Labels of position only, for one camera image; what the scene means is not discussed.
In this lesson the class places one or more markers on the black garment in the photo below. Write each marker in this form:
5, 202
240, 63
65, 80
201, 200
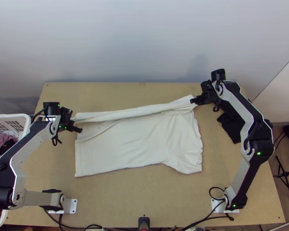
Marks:
228, 127

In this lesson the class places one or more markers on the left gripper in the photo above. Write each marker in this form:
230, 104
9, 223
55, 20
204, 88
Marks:
66, 124

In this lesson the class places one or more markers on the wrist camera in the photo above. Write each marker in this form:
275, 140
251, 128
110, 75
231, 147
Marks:
206, 86
67, 112

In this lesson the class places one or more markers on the white laundry basket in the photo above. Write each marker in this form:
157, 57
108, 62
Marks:
12, 119

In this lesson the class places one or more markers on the white t-shirt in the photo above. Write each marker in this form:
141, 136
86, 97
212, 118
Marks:
139, 139

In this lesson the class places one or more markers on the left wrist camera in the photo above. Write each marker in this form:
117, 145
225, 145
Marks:
67, 112

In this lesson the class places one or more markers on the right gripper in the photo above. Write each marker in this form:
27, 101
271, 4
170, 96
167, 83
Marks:
208, 98

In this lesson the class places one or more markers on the black tripod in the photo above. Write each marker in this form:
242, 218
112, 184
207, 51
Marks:
283, 169

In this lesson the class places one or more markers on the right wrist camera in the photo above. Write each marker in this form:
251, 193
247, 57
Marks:
206, 86

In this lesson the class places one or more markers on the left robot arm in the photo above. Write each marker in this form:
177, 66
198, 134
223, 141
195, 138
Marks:
26, 149

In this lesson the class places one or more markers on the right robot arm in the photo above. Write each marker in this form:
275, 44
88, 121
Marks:
250, 115

